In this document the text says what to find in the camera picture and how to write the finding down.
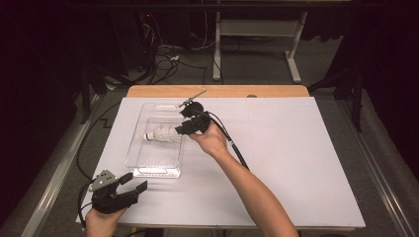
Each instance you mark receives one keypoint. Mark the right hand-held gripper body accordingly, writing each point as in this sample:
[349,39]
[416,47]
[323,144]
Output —
[197,123]

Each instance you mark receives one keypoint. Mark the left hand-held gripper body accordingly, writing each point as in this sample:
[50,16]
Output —
[110,200]

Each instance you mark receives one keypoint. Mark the clear plastic container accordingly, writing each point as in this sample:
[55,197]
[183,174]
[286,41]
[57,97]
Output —
[154,158]

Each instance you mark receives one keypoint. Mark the person's right hand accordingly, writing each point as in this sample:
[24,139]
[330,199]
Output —
[212,141]

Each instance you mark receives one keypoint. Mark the person's left hand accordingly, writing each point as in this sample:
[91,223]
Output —
[102,225]

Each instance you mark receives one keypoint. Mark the black metal stand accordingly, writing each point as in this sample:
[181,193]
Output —
[86,95]
[357,98]

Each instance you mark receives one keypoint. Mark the black computer case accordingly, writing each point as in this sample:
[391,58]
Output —
[131,39]

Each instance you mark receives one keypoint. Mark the white table cover board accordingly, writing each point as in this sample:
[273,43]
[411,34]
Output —
[296,164]

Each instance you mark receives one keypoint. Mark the grey metal floor rail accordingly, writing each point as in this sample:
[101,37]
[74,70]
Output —
[59,171]
[378,177]

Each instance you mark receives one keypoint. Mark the white metal stand frame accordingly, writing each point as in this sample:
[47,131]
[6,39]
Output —
[257,28]

